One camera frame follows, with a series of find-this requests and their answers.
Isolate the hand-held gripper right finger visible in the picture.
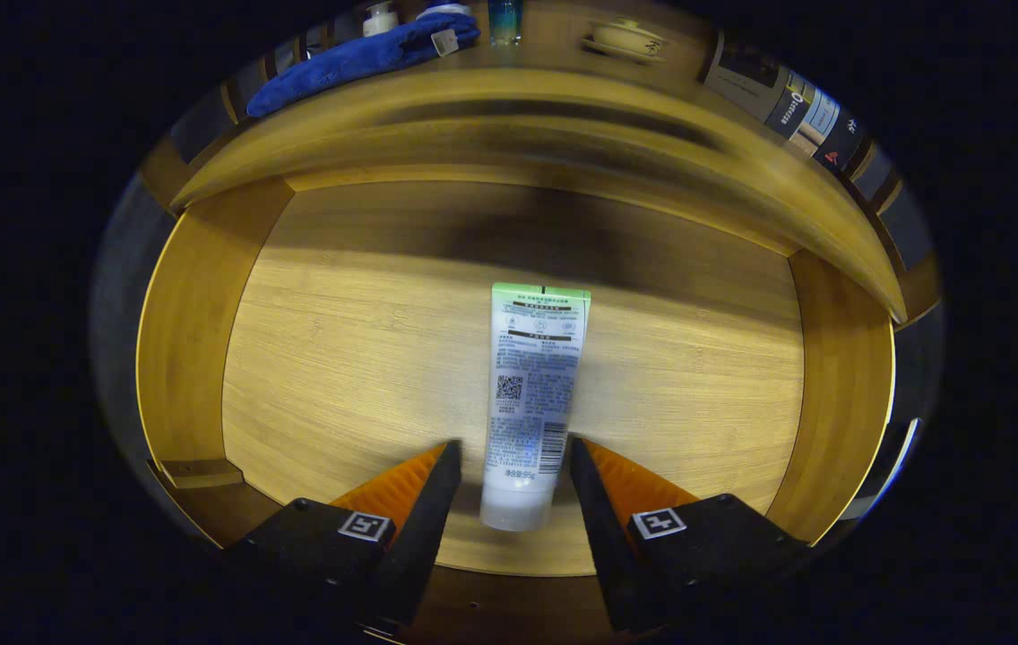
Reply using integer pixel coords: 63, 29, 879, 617
569, 436, 810, 632

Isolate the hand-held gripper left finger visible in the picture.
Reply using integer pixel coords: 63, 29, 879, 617
222, 439, 463, 639

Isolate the white green-tipped tube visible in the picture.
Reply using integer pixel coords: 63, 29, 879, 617
479, 282, 592, 533

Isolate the wooden drawer with black knob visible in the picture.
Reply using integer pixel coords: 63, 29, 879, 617
134, 175, 897, 645

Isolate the wooden cabinet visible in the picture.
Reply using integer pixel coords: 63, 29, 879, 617
137, 0, 940, 332

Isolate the wooden countertop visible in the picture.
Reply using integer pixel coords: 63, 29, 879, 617
170, 0, 913, 323

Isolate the black spine book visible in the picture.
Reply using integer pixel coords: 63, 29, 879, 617
814, 112, 873, 173

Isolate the blue folded towel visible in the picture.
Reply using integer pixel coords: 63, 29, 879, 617
246, 11, 481, 119

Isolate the pale spine book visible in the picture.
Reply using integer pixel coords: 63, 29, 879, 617
798, 88, 843, 149

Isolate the blue spine book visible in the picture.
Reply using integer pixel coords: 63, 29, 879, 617
700, 34, 819, 137

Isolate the beige lidded teacup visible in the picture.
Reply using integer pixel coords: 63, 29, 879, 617
582, 16, 669, 64

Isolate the white pump bottle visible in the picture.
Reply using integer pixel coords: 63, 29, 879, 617
362, 2, 400, 38

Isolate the teal slim bottle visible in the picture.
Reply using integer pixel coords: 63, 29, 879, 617
487, 0, 524, 47

